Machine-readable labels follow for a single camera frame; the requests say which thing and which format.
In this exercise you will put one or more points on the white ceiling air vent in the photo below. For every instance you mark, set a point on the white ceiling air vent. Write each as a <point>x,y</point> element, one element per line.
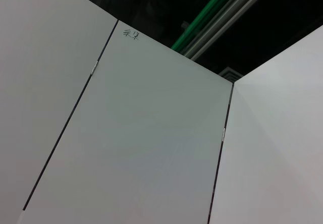
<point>229,74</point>

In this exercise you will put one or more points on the grey ceiling rail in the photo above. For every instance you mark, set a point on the grey ceiling rail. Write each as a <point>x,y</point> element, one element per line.
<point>217,29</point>

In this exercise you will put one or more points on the green ceiling pipe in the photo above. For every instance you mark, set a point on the green ceiling pipe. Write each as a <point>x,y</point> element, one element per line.
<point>199,23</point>

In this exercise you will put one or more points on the small metal panel clip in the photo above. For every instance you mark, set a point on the small metal panel clip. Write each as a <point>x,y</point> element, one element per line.
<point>223,134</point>
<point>94,67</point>

